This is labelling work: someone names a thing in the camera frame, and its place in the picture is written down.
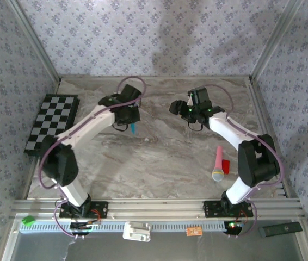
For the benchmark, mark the blue paper sheet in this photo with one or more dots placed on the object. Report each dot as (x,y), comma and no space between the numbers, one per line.
(134,128)

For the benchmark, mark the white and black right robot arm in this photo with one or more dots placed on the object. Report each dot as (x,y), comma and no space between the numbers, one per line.
(224,127)

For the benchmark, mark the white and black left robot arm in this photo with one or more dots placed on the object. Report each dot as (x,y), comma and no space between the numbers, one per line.
(88,127)

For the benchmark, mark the pink toy microphone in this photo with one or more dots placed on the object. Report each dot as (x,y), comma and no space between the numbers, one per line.
(218,168)

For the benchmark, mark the red block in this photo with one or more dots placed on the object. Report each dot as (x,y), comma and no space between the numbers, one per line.
(226,167)

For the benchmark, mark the black and grey checkerboard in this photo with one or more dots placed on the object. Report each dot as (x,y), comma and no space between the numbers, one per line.
(48,119)

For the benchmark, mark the orange label tag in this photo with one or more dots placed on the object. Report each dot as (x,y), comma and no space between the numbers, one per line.
(193,232)

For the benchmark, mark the white plastic holder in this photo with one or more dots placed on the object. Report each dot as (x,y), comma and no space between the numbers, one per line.
(136,231)

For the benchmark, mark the grey metal tray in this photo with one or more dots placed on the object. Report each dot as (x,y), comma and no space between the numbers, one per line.
(170,250)

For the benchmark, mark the black rectangular bar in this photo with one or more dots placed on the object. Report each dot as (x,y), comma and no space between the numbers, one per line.
(280,229)

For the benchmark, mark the green plastic block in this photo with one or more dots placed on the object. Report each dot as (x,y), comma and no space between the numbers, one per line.
(29,220)

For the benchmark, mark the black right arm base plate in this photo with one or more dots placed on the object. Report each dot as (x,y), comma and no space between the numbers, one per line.
(211,209)

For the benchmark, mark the aluminium mounting rail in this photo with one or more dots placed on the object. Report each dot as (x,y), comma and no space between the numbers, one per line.
(156,208)

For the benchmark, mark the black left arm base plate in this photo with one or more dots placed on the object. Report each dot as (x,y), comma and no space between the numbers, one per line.
(101,209)

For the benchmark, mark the aluminium frame post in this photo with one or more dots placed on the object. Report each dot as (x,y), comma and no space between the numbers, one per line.
(275,40)
(35,40)

